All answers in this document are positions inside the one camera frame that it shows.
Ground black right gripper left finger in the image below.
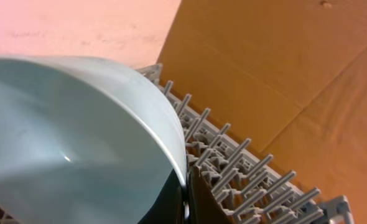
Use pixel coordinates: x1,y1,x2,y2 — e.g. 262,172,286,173
138,170,184,224

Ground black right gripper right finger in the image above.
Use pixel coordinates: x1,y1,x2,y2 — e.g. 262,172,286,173
187,166,232,224

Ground light blue bowl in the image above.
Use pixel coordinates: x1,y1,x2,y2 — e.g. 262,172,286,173
0,55,187,223

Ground grey dishwasher rack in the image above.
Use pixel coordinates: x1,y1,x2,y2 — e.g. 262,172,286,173
138,63,354,224

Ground cardboard box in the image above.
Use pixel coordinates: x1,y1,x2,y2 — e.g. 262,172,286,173
158,0,367,223

